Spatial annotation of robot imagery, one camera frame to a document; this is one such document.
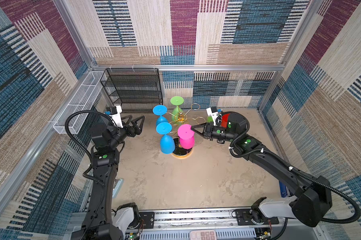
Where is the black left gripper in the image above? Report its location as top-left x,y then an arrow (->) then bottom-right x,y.
108,115 -> 143,152

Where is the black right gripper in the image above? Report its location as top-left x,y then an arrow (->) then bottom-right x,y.
191,122 -> 236,143

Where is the pink wine glass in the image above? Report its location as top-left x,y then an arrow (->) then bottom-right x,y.
177,124 -> 195,149

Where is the red wine glass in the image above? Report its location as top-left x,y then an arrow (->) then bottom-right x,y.
221,114 -> 230,128

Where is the blue wine glass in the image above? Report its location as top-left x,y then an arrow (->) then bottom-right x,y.
156,122 -> 175,154
152,105 -> 168,126

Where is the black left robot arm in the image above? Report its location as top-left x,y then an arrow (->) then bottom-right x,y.
71,110 -> 145,240

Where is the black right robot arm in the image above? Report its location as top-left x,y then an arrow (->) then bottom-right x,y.
191,112 -> 332,227

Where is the gold wine glass rack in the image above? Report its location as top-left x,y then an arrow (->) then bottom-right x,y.
170,103 -> 201,159

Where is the light blue flat device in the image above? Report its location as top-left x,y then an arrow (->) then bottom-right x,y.
112,179 -> 124,199

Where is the blue clip tool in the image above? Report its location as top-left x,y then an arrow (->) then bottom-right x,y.
279,182 -> 288,198

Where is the pink keypad device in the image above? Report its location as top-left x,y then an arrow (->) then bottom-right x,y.
190,230 -> 217,240

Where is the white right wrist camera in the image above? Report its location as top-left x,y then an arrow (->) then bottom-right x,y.
206,107 -> 222,126

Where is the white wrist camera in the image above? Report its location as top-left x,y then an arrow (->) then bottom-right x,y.
105,106 -> 123,128
206,107 -> 222,126

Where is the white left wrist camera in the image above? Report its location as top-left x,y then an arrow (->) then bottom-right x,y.
105,106 -> 123,128

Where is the black wire shelf rack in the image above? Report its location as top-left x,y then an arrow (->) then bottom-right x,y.
100,68 -> 163,113

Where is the white wire mesh basket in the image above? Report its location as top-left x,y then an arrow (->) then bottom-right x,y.
53,71 -> 103,134

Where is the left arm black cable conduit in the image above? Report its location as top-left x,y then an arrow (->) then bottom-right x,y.
64,110 -> 115,185

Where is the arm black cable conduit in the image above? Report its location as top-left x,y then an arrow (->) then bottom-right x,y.
64,110 -> 115,185
215,110 -> 361,224

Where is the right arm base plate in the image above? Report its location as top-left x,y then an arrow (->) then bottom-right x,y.
231,208 -> 280,226

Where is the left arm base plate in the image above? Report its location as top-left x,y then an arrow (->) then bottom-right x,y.
133,212 -> 155,230

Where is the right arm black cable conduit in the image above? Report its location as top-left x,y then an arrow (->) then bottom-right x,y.
215,110 -> 361,224

